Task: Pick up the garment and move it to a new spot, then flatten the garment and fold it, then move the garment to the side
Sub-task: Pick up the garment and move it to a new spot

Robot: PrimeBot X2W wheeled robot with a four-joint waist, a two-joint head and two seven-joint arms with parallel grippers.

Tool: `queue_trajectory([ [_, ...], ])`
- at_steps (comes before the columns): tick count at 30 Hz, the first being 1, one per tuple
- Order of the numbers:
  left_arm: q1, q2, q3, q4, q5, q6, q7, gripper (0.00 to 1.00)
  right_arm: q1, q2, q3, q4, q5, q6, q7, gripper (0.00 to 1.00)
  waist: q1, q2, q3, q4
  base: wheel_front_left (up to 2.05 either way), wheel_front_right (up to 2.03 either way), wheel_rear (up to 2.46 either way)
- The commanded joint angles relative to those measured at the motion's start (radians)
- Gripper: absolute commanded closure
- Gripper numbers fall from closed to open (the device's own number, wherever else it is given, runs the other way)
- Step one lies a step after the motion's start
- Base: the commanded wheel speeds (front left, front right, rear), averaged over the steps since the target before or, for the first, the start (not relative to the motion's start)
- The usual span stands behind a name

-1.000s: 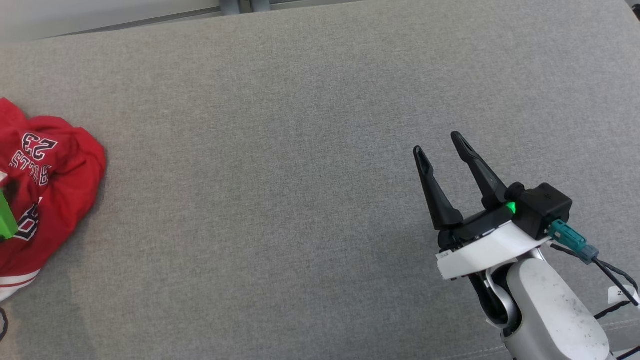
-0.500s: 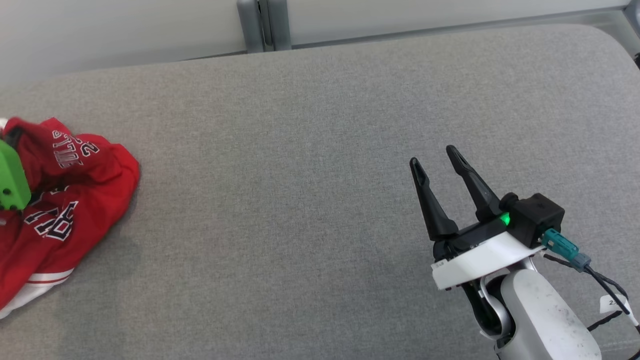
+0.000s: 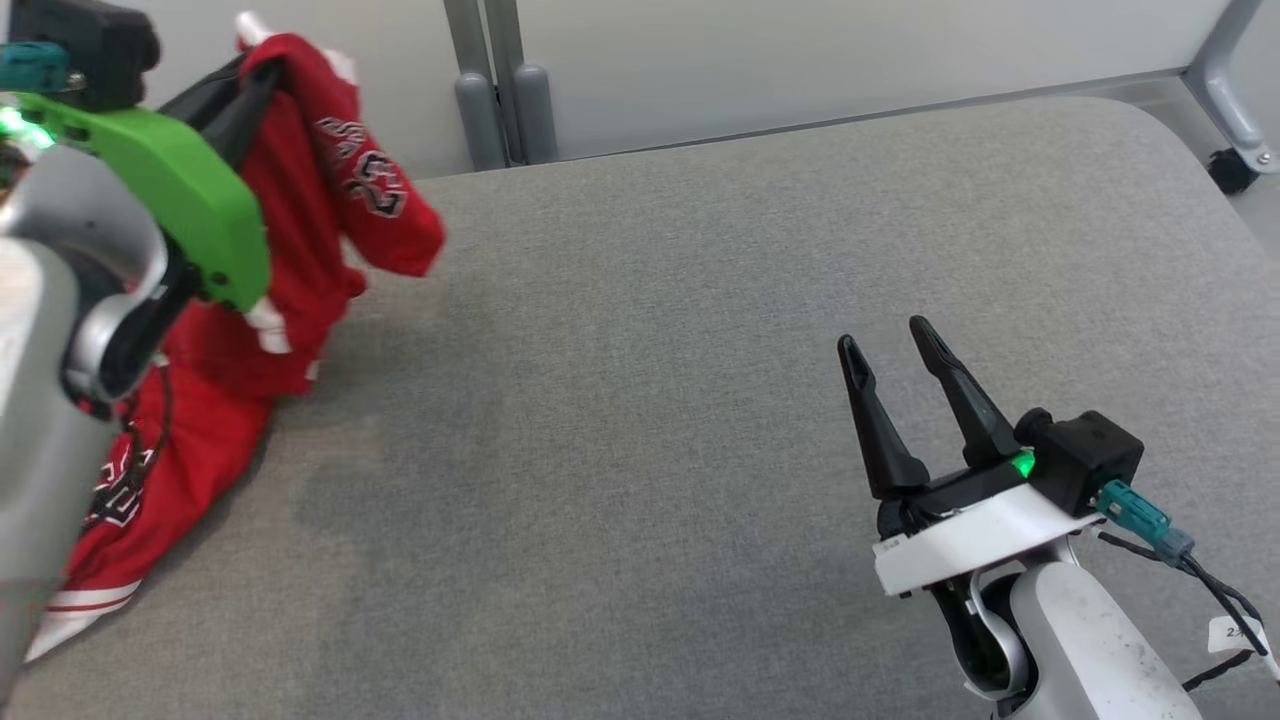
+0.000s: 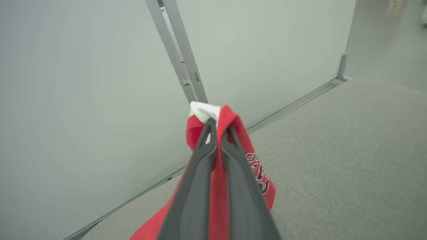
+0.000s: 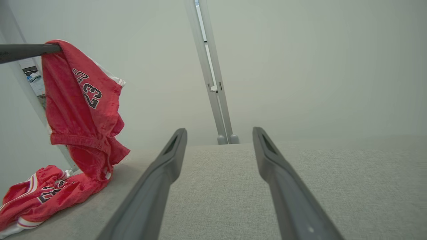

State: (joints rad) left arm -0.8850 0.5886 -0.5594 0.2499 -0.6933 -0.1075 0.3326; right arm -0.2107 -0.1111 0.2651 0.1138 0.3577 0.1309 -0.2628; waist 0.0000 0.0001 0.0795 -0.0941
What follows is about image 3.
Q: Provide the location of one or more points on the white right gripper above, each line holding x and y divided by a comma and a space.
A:
980, 535

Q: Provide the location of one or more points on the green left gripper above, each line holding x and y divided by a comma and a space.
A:
190, 190

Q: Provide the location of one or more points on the red Bulls 23 jersey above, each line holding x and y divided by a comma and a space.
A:
290, 230

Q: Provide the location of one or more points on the black caster wheel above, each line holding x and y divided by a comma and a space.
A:
1232, 172

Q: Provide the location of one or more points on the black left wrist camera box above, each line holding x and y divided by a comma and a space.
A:
90, 45

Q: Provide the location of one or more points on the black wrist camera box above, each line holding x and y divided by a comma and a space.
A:
1085, 455
90, 45

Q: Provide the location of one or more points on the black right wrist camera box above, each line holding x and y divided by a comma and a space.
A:
1085, 455

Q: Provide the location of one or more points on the grey metal frame leg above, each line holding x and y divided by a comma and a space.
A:
1225, 90

